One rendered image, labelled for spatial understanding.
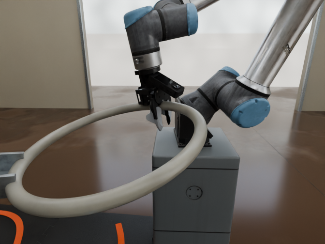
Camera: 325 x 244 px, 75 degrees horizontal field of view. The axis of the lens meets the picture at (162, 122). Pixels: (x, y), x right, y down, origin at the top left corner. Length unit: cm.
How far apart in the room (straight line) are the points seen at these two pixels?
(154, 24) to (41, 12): 504
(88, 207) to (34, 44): 544
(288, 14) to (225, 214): 89
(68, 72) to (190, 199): 468
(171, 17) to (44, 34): 502
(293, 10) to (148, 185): 75
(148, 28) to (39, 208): 50
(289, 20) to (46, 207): 87
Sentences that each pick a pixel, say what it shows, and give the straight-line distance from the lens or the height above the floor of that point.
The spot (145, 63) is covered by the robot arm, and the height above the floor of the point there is 126.
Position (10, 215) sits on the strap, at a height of 2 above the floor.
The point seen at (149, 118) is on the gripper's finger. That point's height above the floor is 108.
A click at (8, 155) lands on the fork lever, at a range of 64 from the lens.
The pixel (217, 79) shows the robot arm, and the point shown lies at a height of 117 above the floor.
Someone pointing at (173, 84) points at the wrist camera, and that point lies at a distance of 65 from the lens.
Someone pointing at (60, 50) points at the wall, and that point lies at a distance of 544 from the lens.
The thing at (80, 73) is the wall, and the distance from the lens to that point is 530.
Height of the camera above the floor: 129
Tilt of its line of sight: 18 degrees down
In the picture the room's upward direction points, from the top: straight up
